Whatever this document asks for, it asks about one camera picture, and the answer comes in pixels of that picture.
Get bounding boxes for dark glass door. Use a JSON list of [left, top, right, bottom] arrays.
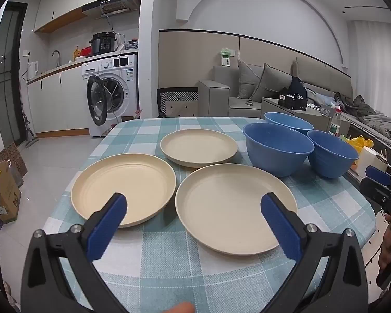
[[0, 2, 28, 144]]

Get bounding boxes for white paper roll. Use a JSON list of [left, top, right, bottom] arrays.
[[355, 147, 387, 175]]

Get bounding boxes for white kitchen counter cabinets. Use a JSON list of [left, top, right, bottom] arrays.
[[27, 63, 91, 137]]

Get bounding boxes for black pressure cooker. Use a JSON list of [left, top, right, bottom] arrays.
[[89, 32, 118, 56]]

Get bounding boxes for black box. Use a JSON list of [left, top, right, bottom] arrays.
[[278, 88, 308, 111]]

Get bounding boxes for clear bottle with red cap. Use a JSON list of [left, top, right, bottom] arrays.
[[328, 107, 342, 136]]

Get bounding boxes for range hood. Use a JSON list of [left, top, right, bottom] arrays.
[[82, 0, 140, 20]]

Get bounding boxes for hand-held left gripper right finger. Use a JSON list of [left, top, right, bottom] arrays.
[[261, 192, 369, 313]]

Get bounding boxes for grey sofa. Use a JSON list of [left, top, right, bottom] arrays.
[[198, 57, 391, 144]]

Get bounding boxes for patterned flat cardboard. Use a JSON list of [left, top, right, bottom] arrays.
[[0, 143, 28, 183]]

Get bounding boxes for white washing machine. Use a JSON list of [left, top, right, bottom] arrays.
[[81, 54, 139, 138]]

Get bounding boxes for blue bowl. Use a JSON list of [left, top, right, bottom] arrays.
[[264, 112, 314, 136], [307, 130, 359, 179], [243, 122, 315, 177]]

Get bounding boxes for grey side cabinet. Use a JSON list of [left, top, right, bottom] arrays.
[[261, 97, 351, 134]]

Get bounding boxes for white curtain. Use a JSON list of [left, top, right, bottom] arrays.
[[349, 20, 391, 121]]

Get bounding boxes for yellow plastic bag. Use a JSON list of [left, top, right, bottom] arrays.
[[340, 135, 374, 154]]

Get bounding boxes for person's left hand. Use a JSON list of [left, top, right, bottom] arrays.
[[166, 302, 196, 313]]

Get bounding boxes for green wall tissue holder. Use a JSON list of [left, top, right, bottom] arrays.
[[220, 48, 235, 67]]

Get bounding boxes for yellowish beige plate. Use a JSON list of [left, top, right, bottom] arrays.
[[71, 153, 177, 229]]

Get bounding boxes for stick vacuum cleaner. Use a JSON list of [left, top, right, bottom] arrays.
[[21, 114, 40, 149]]

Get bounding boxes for person's right hand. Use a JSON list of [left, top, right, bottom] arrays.
[[378, 215, 391, 270]]

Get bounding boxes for teal checked tablecloth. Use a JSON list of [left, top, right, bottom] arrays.
[[41, 117, 377, 313]]

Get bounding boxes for white electric kettle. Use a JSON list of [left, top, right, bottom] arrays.
[[27, 61, 40, 82]]

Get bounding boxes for grey blanket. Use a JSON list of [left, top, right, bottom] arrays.
[[334, 93, 391, 144]]

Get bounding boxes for grey sofa cushion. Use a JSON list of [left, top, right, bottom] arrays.
[[250, 63, 292, 103], [237, 59, 264, 100]]

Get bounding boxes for white upper cabinets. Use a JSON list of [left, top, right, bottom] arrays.
[[34, 0, 142, 33]]

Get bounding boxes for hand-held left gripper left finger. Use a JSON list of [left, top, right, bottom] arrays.
[[21, 193, 128, 313]]

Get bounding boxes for brown cardboard box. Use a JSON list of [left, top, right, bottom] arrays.
[[0, 160, 22, 225]]

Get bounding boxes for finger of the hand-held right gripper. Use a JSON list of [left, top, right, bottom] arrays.
[[366, 166, 391, 190], [360, 178, 391, 211]]

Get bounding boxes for dark bag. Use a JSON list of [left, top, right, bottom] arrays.
[[288, 76, 308, 103]]

